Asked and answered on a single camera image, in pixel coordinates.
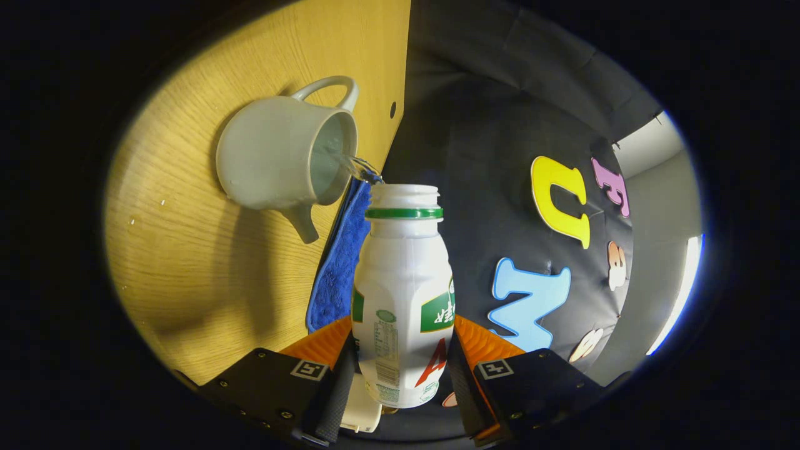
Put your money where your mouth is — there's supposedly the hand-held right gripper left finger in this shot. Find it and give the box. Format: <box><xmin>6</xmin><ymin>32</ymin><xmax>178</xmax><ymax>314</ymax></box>
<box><xmin>200</xmin><ymin>316</ymin><xmax>361</xmax><ymax>448</ymax></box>

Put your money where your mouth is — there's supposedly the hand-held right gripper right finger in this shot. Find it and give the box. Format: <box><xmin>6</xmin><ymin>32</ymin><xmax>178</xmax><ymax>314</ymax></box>
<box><xmin>447</xmin><ymin>314</ymin><xmax>632</xmax><ymax>448</ymax></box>

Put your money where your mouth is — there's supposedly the white water bottle green label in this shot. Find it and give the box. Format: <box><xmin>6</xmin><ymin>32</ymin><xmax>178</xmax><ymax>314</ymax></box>
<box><xmin>351</xmin><ymin>183</ymin><xmax>456</xmax><ymax>410</ymax></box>

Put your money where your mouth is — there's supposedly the clear poured water stream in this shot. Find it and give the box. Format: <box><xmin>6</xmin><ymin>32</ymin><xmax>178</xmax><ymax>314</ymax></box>
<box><xmin>337</xmin><ymin>153</ymin><xmax>385</xmax><ymax>186</ymax></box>

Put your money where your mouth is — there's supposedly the white teacup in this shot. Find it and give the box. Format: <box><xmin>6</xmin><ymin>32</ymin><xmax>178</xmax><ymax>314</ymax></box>
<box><xmin>216</xmin><ymin>75</ymin><xmax>361</xmax><ymax>244</ymax></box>

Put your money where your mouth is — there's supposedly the cream white toaster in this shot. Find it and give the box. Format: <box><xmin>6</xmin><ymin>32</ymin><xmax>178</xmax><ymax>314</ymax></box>
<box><xmin>341</xmin><ymin>373</ymin><xmax>383</xmax><ymax>434</ymax></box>

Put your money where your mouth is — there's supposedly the blue folded towel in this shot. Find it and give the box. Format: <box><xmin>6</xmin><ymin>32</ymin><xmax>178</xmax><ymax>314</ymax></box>
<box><xmin>306</xmin><ymin>177</ymin><xmax>374</xmax><ymax>334</ymax></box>

